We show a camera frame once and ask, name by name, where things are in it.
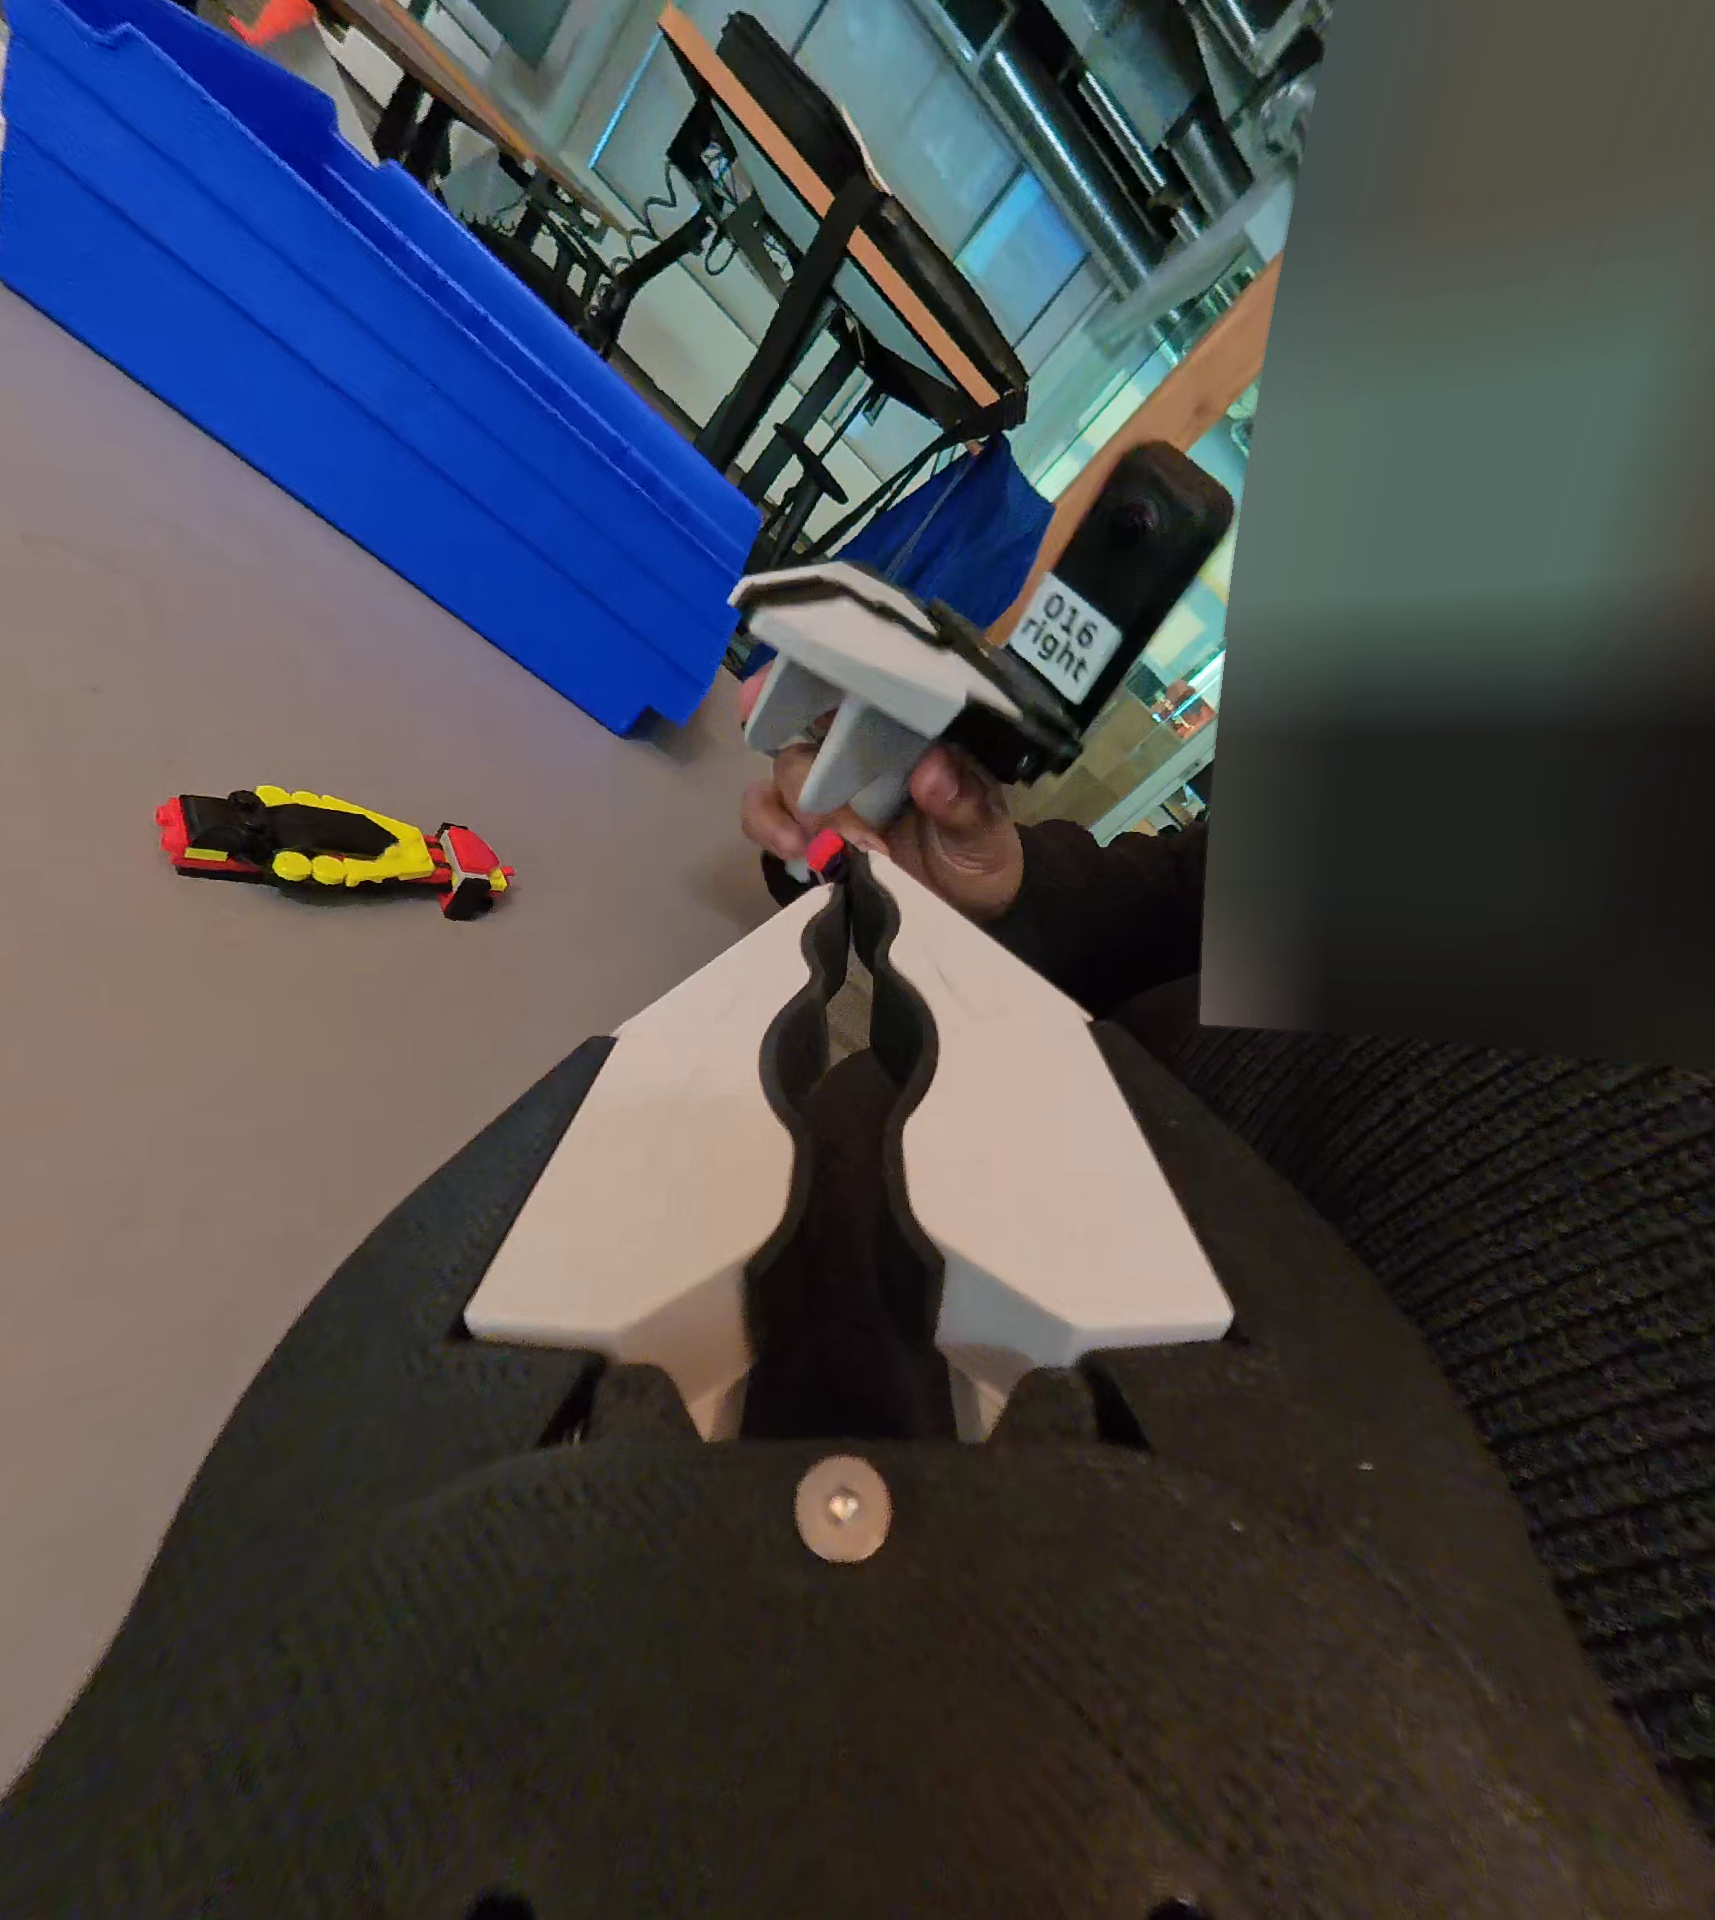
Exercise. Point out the yellow red lego car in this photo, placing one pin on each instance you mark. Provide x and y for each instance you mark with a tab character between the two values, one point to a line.
332	849

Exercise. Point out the black office chair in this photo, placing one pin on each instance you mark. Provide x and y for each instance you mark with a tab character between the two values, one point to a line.
542	256

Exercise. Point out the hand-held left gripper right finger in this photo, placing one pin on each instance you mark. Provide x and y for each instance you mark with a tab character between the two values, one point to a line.
1066	1202

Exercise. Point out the person's right hand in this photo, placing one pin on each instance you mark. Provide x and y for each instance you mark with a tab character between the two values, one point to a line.
964	839

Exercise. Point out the wooden top table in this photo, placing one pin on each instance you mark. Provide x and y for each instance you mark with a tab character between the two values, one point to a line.
469	89

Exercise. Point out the wooden beam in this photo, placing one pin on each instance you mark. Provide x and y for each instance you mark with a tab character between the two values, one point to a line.
1188	404

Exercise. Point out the orange plastic object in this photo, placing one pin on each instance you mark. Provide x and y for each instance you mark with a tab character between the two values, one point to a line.
271	20

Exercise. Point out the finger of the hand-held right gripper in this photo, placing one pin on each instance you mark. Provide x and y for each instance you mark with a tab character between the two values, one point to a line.
902	676
797	585

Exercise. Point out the black frame table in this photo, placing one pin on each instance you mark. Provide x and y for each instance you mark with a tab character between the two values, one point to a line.
828	224

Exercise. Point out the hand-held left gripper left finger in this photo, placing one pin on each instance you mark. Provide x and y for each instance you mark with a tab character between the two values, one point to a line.
631	1202

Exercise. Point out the black lego part red stud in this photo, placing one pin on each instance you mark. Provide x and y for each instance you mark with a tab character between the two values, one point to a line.
823	853

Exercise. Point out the person's black sweater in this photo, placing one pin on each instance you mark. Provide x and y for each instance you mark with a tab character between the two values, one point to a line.
1622	1425

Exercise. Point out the person's right forearm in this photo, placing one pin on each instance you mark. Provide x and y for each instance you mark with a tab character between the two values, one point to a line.
1112	917

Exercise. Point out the silver ventilation ducts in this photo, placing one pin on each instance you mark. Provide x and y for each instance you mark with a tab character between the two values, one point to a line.
1096	151

